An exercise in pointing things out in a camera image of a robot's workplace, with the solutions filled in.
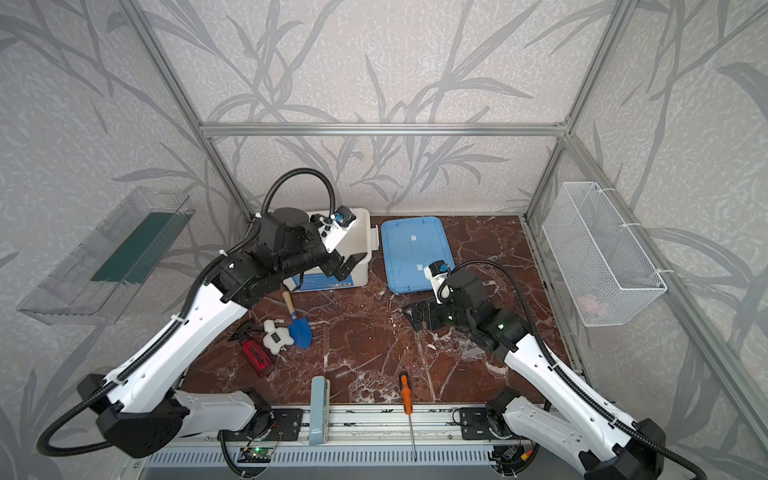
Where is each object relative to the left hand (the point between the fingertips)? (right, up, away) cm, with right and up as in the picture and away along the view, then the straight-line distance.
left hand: (356, 230), depth 66 cm
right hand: (+14, -16, +8) cm, 23 cm away
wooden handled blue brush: (-21, -29, +24) cm, 44 cm away
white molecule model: (-26, -30, +18) cm, 44 cm away
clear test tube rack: (+31, -35, +19) cm, 50 cm away
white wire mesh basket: (+53, -9, -5) cm, 54 cm away
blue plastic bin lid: (+13, -4, +44) cm, 46 cm away
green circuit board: (-24, -54, +4) cm, 59 cm away
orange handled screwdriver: (+11, -41, +11) cm, 44 cm away
